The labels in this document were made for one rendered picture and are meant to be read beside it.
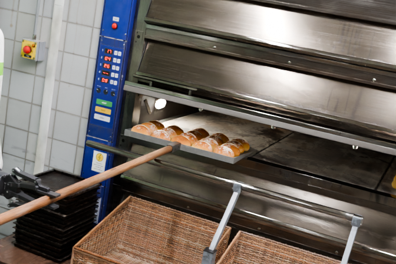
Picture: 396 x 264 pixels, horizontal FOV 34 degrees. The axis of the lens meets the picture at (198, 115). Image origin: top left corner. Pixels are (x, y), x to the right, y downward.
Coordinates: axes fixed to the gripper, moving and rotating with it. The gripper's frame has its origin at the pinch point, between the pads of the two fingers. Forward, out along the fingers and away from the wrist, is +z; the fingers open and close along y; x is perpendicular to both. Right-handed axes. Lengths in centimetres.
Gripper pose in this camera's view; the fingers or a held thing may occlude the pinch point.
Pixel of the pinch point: (48, 198)
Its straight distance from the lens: 207.4
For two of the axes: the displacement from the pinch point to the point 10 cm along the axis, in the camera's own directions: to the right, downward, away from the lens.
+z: 9.1, 2.3, -3.3
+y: -1.7, 9.6, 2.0
